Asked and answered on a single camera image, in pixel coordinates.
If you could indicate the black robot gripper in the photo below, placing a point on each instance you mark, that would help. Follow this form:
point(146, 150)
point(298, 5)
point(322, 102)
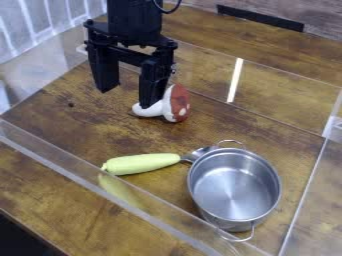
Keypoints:
point(130, 38)

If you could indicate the clear acrylic triangular bracket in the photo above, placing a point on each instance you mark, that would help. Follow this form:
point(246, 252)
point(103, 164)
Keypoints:
point(82, 50)

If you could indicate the black strip on table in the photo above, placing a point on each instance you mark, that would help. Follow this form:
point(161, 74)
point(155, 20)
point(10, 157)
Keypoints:
point(261, 18)

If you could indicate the spoon with green handle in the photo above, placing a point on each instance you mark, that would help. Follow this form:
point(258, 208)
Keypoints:
point(127, 165)

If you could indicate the silver steel pot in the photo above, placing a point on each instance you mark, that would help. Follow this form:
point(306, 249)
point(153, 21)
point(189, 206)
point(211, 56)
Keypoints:
point(235, 188)

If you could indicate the clear acrylic front barrier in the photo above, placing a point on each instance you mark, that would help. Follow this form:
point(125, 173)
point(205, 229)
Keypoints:
point(139, 202)

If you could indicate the red and white toy mushroom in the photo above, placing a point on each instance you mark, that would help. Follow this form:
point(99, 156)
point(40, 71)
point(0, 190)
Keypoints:
point(173, 106)

